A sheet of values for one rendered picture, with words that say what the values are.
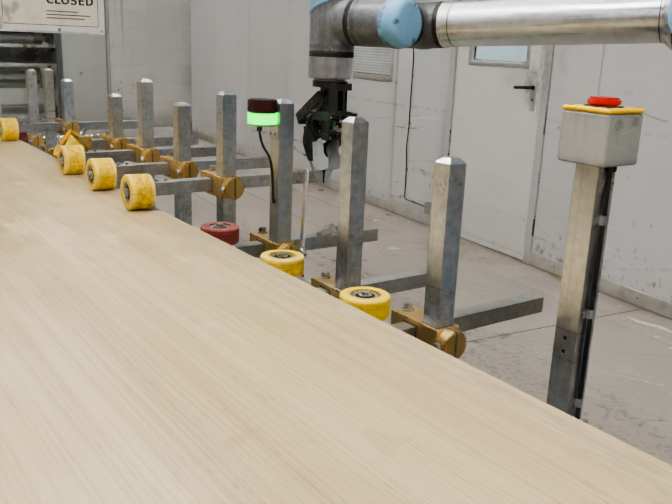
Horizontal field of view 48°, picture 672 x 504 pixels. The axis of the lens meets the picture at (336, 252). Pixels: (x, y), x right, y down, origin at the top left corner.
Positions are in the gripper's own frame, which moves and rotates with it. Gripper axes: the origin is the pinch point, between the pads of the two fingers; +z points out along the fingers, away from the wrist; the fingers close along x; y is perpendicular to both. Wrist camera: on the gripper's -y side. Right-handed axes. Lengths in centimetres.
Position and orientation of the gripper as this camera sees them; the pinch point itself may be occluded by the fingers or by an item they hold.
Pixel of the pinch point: (320, 176)
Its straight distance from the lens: 161.1
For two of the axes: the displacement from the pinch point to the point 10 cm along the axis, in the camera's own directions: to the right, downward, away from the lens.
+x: 8.2, -1.2, 5.6
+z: -0.4, 9.6, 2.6
